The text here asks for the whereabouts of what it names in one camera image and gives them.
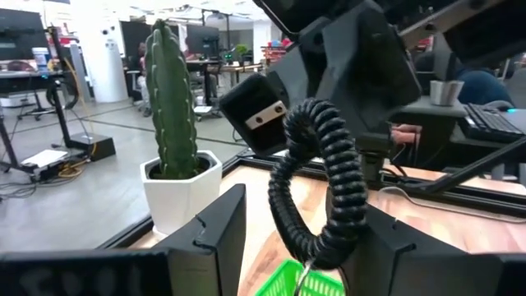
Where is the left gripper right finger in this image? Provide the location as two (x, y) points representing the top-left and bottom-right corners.
(340, 204), (526, 296)

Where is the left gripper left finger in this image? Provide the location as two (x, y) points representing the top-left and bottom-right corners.
(0, 183), (248, 296)

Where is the black spring keychain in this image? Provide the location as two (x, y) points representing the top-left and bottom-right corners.
(267, 97), (370, 296)

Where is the white hexagonal plant pot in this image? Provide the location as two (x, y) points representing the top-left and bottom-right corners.
(139, 150), (224, 236)

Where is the green plastic basket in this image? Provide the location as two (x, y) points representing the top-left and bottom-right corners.
(254, 258), (347, 296)

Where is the grey office desk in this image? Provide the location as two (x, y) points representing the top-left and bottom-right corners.
(390, 96), (526, 173)

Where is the metal cup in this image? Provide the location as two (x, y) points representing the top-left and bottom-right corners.
(429, 79), (465, 108)

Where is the person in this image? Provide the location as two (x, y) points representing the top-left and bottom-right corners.
(454, 67), (514, 106)
(134, 40), (154, 118)

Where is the black keyboard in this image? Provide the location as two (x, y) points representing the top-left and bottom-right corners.
(463, 102), (526, 144)

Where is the green cactus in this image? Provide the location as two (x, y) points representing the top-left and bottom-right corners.
(144, 18), (201, 181)

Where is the black floor box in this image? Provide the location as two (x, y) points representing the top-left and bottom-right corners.
(67, 132), (117, 162)

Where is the black monitor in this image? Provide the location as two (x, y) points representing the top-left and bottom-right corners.
(185, 24), (221, 58)
(0, 7), (49, 62)

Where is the white flat box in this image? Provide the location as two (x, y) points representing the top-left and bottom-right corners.
(19, 148), (69, 169)

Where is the black tripod stand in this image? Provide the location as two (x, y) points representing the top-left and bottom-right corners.
(45, 26), (81, 150)

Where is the white blue jar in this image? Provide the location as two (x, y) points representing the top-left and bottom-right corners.
(31, 46), (51, 73)

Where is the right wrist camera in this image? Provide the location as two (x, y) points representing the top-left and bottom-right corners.
(219, 72), (290, 158)

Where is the yellow floor cable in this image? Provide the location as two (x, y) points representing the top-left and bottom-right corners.
(57, 57), (99, 178)

